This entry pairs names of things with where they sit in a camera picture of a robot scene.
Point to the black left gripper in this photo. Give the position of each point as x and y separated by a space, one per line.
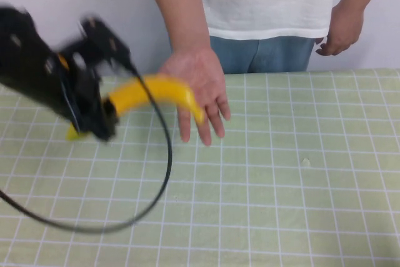
82 92

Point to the yellow plastic banana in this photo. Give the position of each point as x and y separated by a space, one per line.
168 89

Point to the person's right forearm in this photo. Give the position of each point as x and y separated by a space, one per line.
181 7

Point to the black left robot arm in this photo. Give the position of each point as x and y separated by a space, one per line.
28 63

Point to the person's right hand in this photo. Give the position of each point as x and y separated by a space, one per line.
206 73

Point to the person's left hand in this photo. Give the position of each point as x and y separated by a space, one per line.
342 29

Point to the green checked tablecloth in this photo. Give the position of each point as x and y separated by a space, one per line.
265 170

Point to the blue trousers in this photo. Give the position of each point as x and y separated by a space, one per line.
265 56

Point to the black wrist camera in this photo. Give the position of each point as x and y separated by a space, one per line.
100 37

